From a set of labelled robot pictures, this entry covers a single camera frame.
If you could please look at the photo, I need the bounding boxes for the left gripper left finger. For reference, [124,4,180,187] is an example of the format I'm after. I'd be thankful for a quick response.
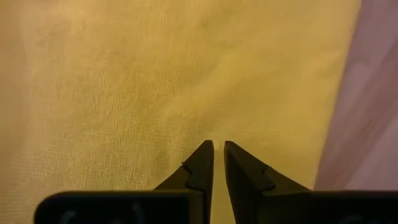
[154,139,215,224]

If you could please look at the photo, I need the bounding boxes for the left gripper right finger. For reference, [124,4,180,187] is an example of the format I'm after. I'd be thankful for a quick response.
[223,140,312,224]

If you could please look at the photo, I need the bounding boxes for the yellow microfiber towel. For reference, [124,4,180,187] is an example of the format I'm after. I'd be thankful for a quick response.
[0,0,363,224]

